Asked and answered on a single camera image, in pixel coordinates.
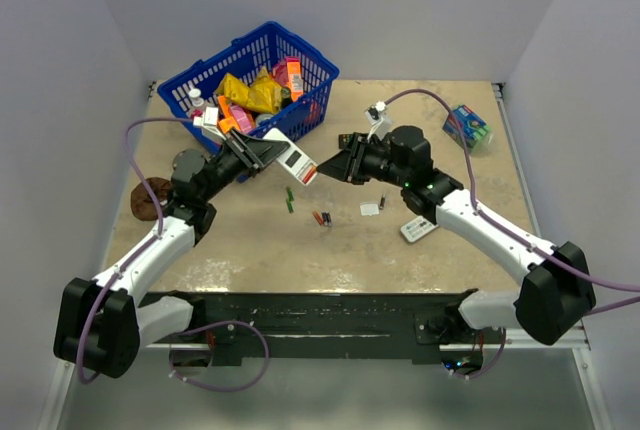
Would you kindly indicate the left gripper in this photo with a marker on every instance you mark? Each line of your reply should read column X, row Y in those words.
column 252, row 153

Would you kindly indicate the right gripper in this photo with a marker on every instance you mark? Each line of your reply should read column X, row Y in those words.
column 348, row 165

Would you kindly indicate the white red remote control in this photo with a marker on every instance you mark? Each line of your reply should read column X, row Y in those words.
column 293, row 160

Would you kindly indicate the white battery cover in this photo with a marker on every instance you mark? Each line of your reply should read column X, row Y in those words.
column 369, row 209

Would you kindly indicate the orange battery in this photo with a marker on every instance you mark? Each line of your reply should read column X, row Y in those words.
column 310, row 171
column 318, row 218

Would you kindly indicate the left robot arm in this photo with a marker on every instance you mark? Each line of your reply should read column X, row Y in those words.
column 102, row 322

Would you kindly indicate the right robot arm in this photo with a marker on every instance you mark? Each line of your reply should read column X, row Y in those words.
column 553, row 294

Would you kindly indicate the black TV remote control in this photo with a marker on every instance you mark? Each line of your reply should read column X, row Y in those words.
column 344, row 140

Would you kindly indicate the white grey remote control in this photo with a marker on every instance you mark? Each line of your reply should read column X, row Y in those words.
column 416, row 229

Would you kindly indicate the small orange box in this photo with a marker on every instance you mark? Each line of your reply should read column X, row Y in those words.
column 227, row 124

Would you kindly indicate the yellow snack bag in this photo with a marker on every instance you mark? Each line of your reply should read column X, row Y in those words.
column 262, row 96

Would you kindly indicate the lower green battery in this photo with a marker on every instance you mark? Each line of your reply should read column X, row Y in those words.
column 290, row 206

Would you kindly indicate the orange pink box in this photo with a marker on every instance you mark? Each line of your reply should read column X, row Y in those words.
column 288, row 74

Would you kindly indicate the white cap bottle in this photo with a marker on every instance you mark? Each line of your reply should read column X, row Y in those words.
column 198, row 104

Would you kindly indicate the blue plastic shopping basket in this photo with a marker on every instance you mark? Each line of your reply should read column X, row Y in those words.
column 264, row 46

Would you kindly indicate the brown crumpled cloth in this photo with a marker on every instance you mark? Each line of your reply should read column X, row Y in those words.
column 141, row 203

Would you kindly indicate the blue green sponge pack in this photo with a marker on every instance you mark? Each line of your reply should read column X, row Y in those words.
column 467, row 129

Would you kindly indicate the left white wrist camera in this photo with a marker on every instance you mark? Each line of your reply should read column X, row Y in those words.
column 206, row 120

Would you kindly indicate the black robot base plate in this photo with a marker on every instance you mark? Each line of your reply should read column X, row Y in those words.
column 354, row 326

